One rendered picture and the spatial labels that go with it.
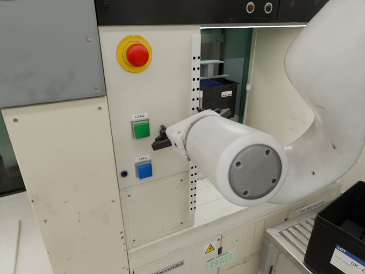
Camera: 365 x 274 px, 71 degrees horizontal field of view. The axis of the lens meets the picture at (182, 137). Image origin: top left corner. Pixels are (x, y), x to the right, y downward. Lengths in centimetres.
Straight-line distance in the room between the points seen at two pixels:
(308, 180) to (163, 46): 35
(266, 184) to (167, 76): 33
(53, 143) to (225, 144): 34
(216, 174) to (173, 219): 47
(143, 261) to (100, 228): 18
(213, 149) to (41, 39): 32
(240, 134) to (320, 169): 11
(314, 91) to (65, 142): 42
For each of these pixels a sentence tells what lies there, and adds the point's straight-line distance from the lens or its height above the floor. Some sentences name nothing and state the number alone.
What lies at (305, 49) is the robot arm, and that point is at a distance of 24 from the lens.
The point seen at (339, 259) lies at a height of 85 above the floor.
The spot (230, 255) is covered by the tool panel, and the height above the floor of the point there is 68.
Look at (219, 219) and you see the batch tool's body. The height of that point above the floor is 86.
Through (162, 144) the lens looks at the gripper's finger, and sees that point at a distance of 48.
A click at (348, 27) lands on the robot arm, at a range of 23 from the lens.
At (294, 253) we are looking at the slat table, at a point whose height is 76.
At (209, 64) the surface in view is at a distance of 129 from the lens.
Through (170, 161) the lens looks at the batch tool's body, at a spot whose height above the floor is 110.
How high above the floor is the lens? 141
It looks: 25 degrees down
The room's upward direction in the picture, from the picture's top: straight up
